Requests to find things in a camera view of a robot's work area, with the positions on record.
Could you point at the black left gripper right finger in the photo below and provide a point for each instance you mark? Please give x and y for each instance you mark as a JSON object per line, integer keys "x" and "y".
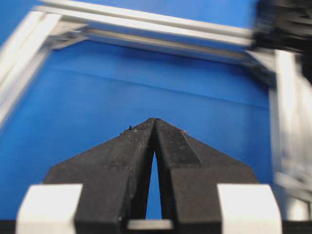
{"x": 188, "y": 173}

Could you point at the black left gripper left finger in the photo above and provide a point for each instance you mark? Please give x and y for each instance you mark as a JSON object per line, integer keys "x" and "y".
{"x": 115, "y": 176}

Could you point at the aluminium extrusion frame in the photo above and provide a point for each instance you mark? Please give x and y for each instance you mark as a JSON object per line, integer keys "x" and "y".
{"x": 279, "y": 25}

